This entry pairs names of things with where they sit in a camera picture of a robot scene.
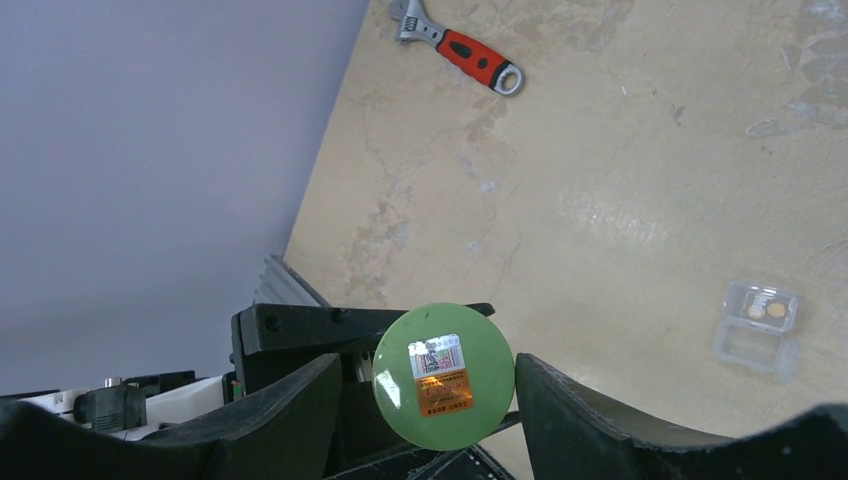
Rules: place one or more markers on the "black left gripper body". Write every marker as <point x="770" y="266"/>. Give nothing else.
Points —
<point x="271" y="341"/>

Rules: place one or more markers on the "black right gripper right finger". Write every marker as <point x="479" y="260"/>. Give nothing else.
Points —
<point x="575" y="432"/>

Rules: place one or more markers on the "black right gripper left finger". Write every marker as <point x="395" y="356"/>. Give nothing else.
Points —
<point x="282" y="431"/>

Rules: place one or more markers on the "green pill bottle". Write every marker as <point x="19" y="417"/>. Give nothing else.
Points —
<point x="443" y="376"/>

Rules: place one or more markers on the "clear plastic pill organizer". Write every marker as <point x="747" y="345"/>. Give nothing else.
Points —
<point x="756" y="330"/>

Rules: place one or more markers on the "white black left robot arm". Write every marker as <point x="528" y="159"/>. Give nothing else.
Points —
<point x="134" y="408"/>

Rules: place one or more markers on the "aluminium extrusion frame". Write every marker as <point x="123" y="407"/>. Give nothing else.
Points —
<point x="279" y="283"/>

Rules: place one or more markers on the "red handled adjustable wrench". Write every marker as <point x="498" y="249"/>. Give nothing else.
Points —
<point x="474" y="58"/>

